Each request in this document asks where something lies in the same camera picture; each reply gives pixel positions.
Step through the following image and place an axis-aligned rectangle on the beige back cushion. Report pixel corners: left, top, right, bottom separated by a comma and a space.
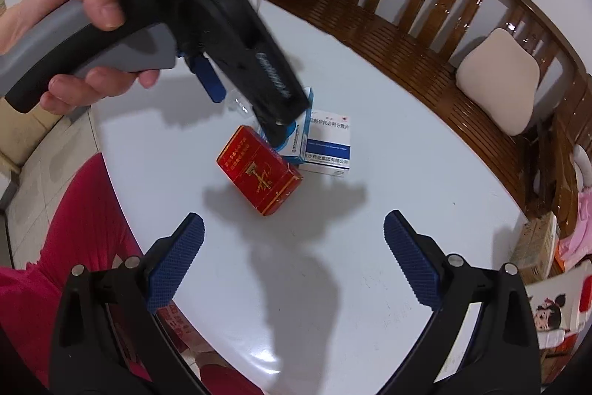
455, 28, 541, 137

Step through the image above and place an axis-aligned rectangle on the white medicine box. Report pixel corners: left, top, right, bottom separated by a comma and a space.
298, 108, 354, 178

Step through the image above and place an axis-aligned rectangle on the blue medicine box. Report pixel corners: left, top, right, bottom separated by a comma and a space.
256, 87, 315, 160

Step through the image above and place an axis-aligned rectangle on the white top wooden table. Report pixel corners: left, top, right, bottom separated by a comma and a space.
90, 0, 530, 395

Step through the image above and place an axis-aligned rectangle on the pink plastic bag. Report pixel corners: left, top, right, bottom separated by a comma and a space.
557, 187, 592, 266

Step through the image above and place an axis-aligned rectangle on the white cloth bundle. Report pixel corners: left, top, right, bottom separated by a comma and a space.
571, 145, 592, 187

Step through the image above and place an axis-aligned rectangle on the red cigarette box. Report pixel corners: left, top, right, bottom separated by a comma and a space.
216, 125, 303, 217

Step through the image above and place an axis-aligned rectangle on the wooden slatted sofa bench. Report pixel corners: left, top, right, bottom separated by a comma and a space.
259, 0, 592, 215

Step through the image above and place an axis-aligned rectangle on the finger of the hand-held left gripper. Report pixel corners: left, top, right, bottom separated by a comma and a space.
202, 0, 312, 148
187, 53, 226, 103

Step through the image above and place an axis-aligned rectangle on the white cartoon print bottle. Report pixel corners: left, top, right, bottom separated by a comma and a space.
525, 258, 592, 384

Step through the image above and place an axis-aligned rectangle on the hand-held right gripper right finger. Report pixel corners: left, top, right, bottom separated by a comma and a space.
383, 210, 542, 395

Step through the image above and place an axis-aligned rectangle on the person's left leg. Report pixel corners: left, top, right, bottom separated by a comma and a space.
0, 154, 153, 389

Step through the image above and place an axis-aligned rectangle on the small cardboard box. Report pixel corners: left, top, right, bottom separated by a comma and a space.
509, 212, 561, 285

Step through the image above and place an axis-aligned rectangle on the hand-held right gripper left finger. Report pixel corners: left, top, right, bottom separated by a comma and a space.
48, 212, 206, 395

